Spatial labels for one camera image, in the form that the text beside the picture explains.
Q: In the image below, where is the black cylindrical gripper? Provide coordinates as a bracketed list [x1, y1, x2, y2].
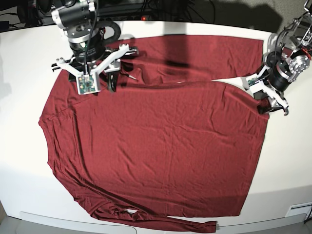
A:
[68, 29, 117, 92]
[253, 60, 296, 114]

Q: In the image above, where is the dark red long-sleeve shirt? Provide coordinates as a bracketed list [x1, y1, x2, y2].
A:
[39, 35, 269, 233]

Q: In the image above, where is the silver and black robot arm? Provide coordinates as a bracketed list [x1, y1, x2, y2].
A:
[247, 0, 312, 116]

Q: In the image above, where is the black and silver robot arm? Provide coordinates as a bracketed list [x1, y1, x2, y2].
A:
[51, 0, 121, 95]

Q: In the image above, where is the black power strip red switch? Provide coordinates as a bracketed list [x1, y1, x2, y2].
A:
[121, 15, 149, 21]

